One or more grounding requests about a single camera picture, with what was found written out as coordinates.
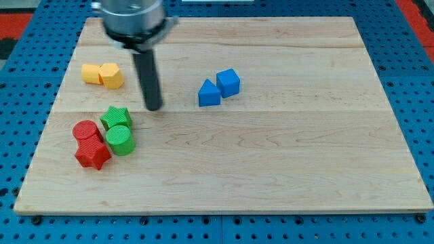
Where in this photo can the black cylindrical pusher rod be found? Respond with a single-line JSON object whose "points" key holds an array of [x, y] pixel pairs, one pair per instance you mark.
{"points": [[148, 77]]}

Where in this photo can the green star block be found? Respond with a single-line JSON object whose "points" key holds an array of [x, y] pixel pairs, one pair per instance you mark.
{"points": [[115, 116]]}

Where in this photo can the red star block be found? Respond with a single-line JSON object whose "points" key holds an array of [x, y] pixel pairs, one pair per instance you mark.
{"points": [[92, 152]]}

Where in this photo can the yellow hexagon block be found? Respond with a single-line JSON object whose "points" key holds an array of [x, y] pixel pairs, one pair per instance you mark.
{"points": [[111, 75]]}

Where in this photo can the yellow cube block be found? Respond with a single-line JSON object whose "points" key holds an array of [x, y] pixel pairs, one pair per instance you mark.
{"points": [[90, 74]]}

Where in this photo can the blue triangle block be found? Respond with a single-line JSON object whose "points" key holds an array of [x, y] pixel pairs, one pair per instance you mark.
{"points": [[209, 94]]}

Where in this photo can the green cylinder block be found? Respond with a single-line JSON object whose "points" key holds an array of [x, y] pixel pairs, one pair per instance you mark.
{"points": [[120, 140]]}

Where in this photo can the blue cube block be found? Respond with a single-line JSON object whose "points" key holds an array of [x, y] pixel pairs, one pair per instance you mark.
{"points": [[228, 82]]}

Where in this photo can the red cylinder block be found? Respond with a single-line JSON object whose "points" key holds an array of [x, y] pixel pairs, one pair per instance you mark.
{"points": [[86, 129]]}

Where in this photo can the wooden board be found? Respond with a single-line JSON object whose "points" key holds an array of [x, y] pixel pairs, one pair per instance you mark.
{"points": [[311, 130]]}

